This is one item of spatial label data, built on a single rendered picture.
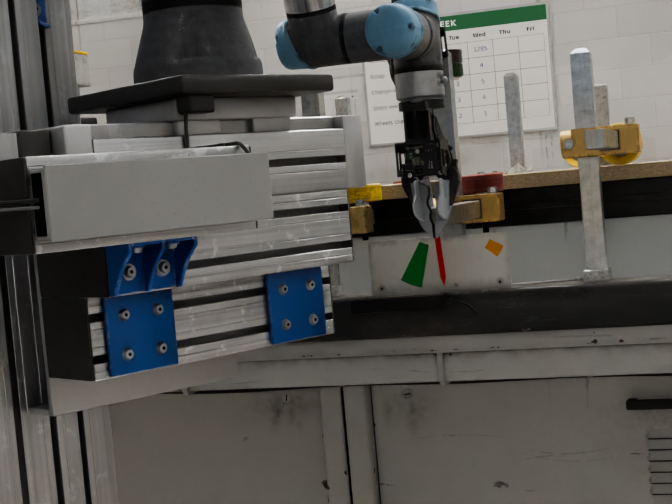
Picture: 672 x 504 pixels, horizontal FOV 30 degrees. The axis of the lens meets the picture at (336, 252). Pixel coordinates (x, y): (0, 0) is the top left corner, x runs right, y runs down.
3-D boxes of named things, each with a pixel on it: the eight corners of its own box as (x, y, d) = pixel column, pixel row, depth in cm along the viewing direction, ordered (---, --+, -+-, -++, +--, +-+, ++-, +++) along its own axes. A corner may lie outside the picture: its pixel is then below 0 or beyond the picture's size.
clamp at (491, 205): (500, 221, 224) (498, 192, 223) (427, 226, 228) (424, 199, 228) (506, 219, 229) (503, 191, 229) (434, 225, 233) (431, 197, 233)
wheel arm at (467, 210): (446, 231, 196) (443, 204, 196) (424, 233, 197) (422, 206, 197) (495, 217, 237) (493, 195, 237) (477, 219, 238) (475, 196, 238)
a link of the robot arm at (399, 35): (341, 62, 180) (363, 67, 191) (417, 53, 177) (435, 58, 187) (337, 7, 180) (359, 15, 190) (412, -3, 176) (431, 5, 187)
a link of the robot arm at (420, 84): (401, 77, 198) (451, 71, 195) (403, 106, 198) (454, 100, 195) (388, 74, 190) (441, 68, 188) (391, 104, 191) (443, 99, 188)
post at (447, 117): (469, 312, 228) (447, 47, 225) (450, 313, 229) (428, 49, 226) (472, 310, 231) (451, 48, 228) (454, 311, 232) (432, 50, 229)
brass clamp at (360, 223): (365, 233, 231) (363, 206, 231) (296, 238, 235) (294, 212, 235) (374, 231, 237) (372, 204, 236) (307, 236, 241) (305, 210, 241)
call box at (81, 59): (74, 88, 246) (70, 48, 245) (43, 92, 248) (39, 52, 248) (92, 90, 253) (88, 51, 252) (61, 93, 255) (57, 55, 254)
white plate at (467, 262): (511, 287, 224) (507, 231, 223) (371, 295, 232) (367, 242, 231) (512, 287, 224) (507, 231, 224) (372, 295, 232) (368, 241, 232)
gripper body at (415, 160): (395, 182, 190) (388, 102, 189) (409, 181, 198) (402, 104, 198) (445, 178, 188) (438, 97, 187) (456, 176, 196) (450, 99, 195)
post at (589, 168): (610, 321, 220) (589, 46, 218) (590, 322, 221) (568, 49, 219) (612, 318, 223) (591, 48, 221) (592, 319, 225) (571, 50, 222)
